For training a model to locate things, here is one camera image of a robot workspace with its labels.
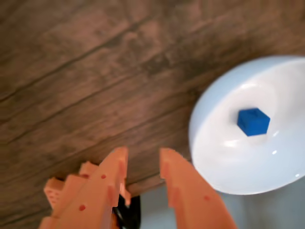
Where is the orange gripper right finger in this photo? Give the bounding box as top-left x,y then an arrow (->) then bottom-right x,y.
159,147 -> 239,229

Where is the white bowl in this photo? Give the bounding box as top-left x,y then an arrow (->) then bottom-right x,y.
188,55 -> 305,196

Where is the black table clamp knob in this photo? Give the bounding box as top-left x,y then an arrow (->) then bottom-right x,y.
112,194 -> 142,229

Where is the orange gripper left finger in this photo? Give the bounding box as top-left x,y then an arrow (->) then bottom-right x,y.
38,146 -> 132,229

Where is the blue cube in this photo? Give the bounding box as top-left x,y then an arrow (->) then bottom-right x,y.
237,107 -> 271,137

